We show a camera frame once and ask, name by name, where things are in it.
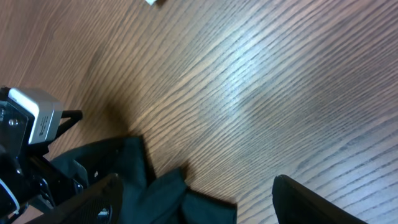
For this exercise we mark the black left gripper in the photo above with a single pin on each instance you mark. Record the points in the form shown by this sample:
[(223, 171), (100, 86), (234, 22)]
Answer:
[(27, 177)]

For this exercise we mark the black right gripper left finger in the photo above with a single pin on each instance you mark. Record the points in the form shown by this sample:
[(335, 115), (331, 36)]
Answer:
[(99, 203)]

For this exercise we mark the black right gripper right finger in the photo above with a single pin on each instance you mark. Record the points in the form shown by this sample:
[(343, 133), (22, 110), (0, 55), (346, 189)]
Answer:
[(295, 204)]

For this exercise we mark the black t-shirt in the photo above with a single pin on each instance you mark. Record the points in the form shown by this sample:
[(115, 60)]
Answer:
[(146, 197)]

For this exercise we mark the beige folded shorts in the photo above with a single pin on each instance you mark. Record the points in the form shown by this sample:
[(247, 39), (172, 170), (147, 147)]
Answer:
[(151, 2)]

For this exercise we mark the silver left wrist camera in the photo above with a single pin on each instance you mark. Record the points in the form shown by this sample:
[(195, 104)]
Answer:
[(46, 110)]

